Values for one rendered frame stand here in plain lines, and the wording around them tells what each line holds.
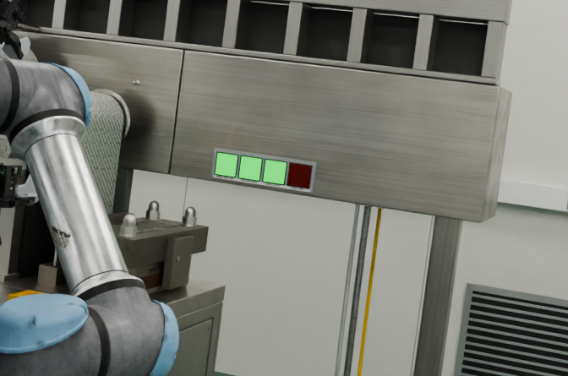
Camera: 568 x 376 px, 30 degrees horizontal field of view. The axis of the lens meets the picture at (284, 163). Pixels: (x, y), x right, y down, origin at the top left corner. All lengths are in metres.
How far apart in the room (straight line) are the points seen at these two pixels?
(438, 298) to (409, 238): 2.23
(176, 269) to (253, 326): 2.67
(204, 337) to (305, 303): 2.44
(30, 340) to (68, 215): 0.25
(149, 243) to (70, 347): 0.89
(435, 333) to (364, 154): 0.47
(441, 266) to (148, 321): 1.18
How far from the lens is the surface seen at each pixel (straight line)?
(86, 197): 1.55
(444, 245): 2.51
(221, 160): 2.47
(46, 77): 1.64
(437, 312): 2.54
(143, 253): 2.22
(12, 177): 2.08
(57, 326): 1.36
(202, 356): 2.49
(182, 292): 2.37
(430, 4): 2.37
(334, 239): 4.83
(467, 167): 2.33
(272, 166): 2.43
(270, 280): 4.94
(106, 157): 2.44
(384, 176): 2.37
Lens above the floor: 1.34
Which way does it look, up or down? 3 degrees down
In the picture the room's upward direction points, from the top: 7 degrees clockwise
